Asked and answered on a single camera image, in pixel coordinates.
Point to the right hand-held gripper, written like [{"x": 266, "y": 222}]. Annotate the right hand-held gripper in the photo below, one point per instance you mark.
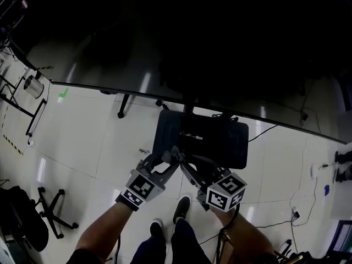
[{"x": 225, "y": 191}]

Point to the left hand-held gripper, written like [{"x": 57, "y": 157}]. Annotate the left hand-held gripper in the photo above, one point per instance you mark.
[{"x": 144, "y": 187}]

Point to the grey cloth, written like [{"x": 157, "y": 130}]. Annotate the grey cloth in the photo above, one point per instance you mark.
[{"x": 173, "y": 155}]

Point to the person's left forearm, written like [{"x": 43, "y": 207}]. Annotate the person's left forearm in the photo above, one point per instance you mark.
[{"x": 101, "y": 230}]

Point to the person's right forearm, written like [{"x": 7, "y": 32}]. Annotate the person's right forearm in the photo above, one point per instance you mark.
[{"x": 247, "y": 238}]

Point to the small metal floor piece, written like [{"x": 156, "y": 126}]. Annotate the small metal floor piece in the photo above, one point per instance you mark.
[{"x": 143, "y": 150}]

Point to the person's right black shoe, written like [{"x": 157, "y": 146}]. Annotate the person's right black shoe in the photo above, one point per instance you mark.
[{"x": 182, "y": 209}]

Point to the person's black shoe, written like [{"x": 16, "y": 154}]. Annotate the person's black shoe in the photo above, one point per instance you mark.
[
  {"x": 182, "y": 209},
  {"x": 156, "y": 228}
]

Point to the person's left black shoe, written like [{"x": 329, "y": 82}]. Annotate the person's left black shoe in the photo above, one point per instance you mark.
[{"x": 156, "y": 228}]

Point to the person's right leg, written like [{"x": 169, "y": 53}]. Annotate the person's right leg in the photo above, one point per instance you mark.
[{"x": 187, "y": 243}]

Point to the person's leg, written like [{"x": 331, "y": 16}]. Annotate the person's leg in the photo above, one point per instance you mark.
[
  {"x": 187, "y": 243},
  {"x": 151, "y": 250}
]

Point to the person's left leg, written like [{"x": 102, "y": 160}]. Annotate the person's left leg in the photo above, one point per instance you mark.
[{"x": 151, "y": 250}]

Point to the white power strip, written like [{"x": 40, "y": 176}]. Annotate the white power strip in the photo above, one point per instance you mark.
[{"x": 296, "y": 213}]

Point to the white power adapter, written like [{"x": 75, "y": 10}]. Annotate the white power adapter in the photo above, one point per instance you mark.
[{"x": 313, "y": 171}]

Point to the large black TV screen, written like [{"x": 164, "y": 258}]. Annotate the large black TV screen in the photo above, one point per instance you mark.
[{"x": 192, "y": 45}]

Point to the small blue object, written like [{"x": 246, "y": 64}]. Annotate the small blue object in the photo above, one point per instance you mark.
[{"x": 327, "y": 190}]

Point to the black office chair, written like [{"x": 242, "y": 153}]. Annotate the black office chair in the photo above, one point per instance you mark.
[{"x": 24, "y": 219}]

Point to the yellow black hazard tape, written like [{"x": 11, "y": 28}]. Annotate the yellow black hazard tape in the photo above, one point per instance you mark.
[{"x": 12, "y": 144}]

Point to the shiny metal bin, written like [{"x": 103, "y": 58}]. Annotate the shiny metal bin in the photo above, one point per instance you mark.
[{"x": 33, "y": 86}]

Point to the computer monitor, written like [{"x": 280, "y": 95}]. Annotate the computer monitor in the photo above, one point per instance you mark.
[{"x": 343, "y": 236}]

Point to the black metal frame rack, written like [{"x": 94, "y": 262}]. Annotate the black metal frame rack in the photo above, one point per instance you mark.
[{"x": 19, "y": 103}]

